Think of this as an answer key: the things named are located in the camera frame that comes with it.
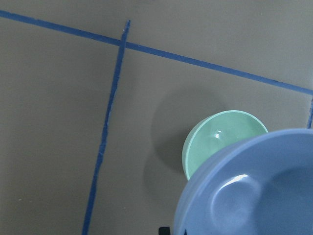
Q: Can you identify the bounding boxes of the blue bowl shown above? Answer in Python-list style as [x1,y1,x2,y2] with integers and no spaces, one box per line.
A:
[173,129,313,235]

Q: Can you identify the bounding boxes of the green bowl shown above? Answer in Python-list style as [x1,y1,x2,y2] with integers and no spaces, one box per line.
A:
[181,110,268,180]

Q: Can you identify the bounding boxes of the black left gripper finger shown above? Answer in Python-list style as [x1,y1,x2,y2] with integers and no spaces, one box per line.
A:
[158,227,170,235]

